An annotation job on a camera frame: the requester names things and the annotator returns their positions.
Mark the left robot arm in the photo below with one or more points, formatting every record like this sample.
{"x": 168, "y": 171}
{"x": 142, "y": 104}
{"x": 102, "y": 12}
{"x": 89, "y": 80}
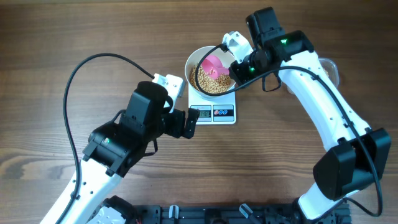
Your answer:
{"x": 119, "y": 144}

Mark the pink plastic scoop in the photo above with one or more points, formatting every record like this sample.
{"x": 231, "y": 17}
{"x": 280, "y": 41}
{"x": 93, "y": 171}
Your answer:
{"x": 213, "y": 67}

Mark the white bowl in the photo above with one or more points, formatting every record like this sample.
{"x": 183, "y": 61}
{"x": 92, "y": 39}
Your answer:
{"x": 225, "y": 58}

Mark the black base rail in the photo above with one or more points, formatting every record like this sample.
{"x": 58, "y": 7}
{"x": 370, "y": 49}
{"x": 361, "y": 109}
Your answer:
{"x": 117, "y": 210}

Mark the clear plastic container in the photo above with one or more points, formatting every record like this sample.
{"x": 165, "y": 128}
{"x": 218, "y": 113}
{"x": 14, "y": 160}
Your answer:
{"x": 326, "y": 63}

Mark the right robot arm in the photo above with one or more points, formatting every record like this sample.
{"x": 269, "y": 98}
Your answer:
{"x": 356, "y": 154}

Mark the white digital kitchen scale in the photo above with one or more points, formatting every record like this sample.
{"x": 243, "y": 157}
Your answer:
{"x": 217, "y": 110}

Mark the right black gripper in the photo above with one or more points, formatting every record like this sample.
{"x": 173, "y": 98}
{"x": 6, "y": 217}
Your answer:
{"x": 235, "y": 70}

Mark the soybeans in bowl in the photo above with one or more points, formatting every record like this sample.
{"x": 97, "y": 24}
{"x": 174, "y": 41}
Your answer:
{"x": 219, "y": 85}

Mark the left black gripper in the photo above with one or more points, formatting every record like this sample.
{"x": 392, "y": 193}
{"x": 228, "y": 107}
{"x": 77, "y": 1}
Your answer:
{"x": 177, "y": 129}

